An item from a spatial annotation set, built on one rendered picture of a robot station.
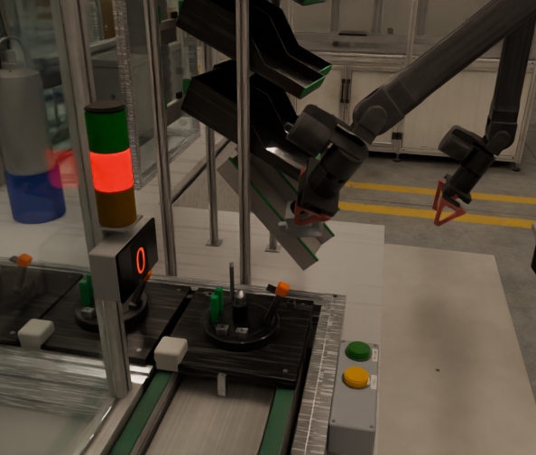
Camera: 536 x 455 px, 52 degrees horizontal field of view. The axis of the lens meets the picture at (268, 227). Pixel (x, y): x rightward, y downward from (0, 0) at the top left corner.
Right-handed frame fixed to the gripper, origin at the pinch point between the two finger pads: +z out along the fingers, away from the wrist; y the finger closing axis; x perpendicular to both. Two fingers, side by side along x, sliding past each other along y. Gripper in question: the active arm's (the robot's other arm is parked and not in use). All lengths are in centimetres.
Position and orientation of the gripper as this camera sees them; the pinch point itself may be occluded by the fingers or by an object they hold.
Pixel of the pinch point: (300, 211)
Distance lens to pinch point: 102.9
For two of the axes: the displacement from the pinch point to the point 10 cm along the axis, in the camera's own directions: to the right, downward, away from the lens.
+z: -3.8, 5.0, 7.8
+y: -1.5, 7.9, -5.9
